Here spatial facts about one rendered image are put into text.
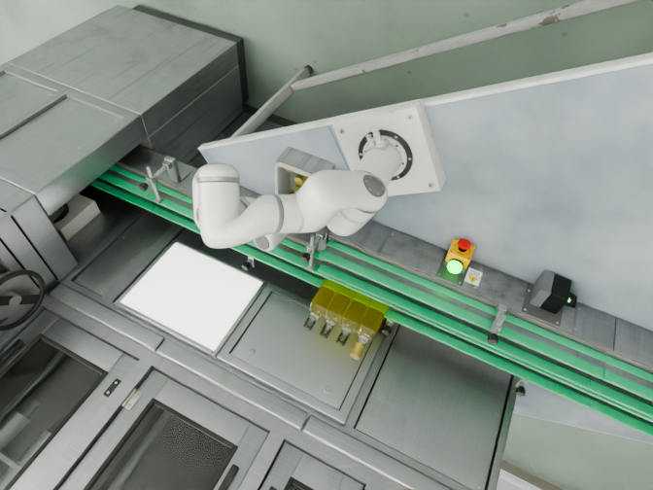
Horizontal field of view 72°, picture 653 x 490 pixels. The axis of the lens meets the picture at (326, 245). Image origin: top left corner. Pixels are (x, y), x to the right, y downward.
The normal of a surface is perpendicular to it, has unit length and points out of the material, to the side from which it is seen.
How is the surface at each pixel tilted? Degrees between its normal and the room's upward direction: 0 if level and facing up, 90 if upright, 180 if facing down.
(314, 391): 90
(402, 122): 5
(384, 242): 90
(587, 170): 0
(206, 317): 90
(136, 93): 90
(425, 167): 5
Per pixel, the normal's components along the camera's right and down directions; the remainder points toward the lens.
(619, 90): -0.44, 0.68
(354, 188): 0.49, -0.35
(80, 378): 0.06, -0.62
